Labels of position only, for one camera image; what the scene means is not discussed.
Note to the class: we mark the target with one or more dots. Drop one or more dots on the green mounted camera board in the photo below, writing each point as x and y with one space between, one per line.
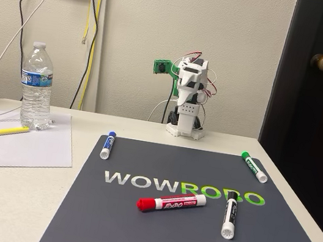
161 66

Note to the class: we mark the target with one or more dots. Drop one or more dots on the blue Expo marker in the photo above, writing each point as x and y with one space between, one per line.
108 144

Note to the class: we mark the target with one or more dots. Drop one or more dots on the red Expo marker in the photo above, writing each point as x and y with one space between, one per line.
171 203

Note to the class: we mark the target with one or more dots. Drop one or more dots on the brass door knob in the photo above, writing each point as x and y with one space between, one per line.
321 62

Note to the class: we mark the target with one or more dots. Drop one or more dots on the black Expo marker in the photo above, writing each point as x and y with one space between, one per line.
230 216

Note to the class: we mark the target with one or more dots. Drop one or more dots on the clear plastic water bottle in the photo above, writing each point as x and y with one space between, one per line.
36 90

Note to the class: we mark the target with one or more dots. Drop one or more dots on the grey Wowrobo mat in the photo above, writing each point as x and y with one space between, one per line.
136 235

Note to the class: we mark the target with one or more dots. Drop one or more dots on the green Expo marker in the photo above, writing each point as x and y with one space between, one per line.
253 167

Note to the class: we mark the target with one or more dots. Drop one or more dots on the yellow highlighter pen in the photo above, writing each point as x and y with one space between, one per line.
7 131

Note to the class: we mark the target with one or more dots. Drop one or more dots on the white paper sheet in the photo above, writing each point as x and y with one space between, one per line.
29 151

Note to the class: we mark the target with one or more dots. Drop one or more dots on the dark wooden door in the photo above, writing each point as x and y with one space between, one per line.
310 136

